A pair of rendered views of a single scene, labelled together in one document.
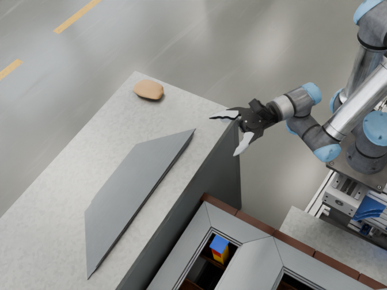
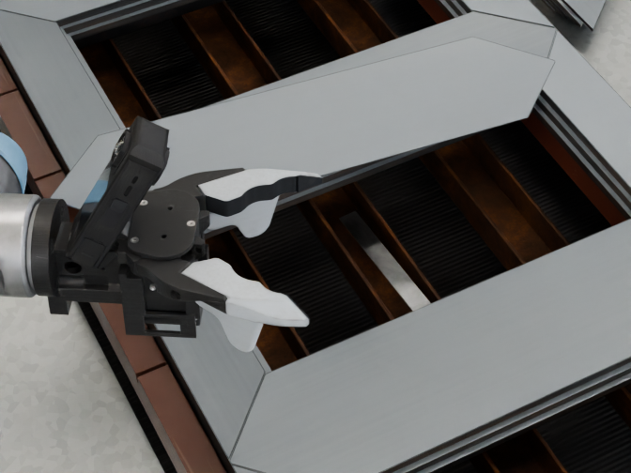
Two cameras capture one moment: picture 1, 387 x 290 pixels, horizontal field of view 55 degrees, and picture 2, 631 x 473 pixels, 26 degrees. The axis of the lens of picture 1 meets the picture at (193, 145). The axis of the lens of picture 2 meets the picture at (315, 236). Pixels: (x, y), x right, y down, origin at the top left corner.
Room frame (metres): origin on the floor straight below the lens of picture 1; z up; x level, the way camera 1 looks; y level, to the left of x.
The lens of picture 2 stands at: (1.23, 0.12, 2.20)
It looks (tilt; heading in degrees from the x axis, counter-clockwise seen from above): 50 degrees down; 200
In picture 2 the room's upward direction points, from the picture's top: straight up
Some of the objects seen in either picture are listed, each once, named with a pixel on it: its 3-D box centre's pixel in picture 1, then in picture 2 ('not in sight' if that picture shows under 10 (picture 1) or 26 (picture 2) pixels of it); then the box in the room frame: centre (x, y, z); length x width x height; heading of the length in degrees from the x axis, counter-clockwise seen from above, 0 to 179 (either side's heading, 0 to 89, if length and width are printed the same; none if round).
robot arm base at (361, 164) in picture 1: (368, 151); not in sight; (0.68, -0.66, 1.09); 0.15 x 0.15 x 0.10
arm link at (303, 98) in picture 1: (301, 99); not in sight; (0.73, -0.37, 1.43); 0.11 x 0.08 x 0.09; 106
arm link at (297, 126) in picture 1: (300, 121); not in sight; (0.72, -0.37, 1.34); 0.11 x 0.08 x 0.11; 16
